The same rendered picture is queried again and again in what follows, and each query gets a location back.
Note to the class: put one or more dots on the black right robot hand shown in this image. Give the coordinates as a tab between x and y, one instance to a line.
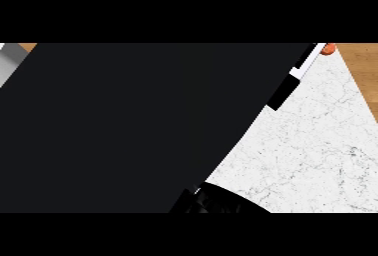
222	201

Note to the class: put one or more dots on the dark grey cabinet door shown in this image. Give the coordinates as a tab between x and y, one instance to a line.
123	126

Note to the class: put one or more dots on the orange round fruit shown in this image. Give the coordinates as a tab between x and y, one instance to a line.
329	49

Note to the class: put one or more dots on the grey appliance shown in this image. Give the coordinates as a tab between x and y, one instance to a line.
10	61

